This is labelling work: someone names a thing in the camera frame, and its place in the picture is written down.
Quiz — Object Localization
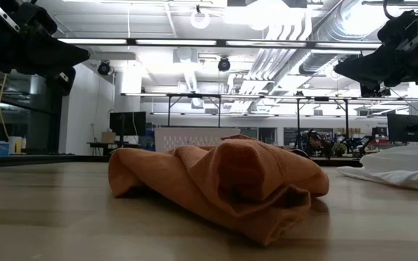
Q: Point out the black background robot arms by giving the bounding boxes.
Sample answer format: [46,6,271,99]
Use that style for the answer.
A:
[294,129,382,159]

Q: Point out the small background potted plant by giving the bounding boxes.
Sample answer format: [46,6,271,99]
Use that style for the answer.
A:
[331,141,348,157]

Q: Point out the silver ventilation duct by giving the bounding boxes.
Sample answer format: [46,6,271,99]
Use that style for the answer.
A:
[298,0,395,76]

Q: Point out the white round ceiling lamp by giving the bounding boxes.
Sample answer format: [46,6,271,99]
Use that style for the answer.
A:
[189,5,210,30]

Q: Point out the orange cloth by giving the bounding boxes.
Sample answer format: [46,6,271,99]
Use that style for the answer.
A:
[107,133,330,247]

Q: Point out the small black ceiling spotlight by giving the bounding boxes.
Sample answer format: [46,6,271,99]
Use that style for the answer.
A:
[217,57,232,73]
[97,60,112,77]

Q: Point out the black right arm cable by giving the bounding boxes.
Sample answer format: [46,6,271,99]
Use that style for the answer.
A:
[382,0,395,21]

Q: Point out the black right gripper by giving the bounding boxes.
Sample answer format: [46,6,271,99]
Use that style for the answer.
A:
[333,9,418,99]

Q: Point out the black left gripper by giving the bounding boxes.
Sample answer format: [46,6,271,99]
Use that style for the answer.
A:
[0,0,91,96]

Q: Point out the black metal workstation frame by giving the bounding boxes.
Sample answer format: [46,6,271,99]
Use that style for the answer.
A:
[165,93,223,128]
[295,96,351,146]

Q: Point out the black aluminium table frame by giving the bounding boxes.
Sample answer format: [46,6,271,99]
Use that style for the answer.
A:
[0,153,363,167]

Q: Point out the white cloth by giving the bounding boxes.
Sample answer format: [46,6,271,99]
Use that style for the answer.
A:
[335,144,418,196]

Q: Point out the white plastic basket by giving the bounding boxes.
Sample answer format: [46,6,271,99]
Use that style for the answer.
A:
[154,127,242,153]

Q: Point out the black computer monitor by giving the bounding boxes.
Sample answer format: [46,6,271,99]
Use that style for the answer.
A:
[386,112,418,149]
[109,111,147,148]

